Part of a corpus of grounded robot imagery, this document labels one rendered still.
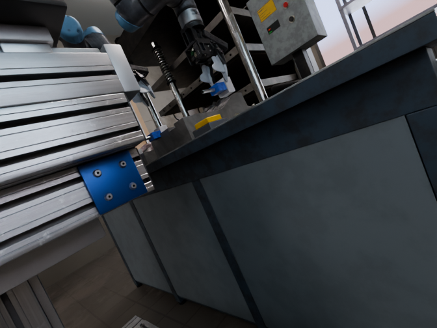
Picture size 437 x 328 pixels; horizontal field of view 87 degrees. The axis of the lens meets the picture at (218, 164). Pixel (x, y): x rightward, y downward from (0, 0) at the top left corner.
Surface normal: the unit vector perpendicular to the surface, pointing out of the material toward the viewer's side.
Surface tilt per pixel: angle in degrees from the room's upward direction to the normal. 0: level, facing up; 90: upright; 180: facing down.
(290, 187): 90
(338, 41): 90
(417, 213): 90
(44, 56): 90
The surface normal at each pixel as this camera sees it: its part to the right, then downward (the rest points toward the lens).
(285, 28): -0.65, 0.34
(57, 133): 0.66, -0.24
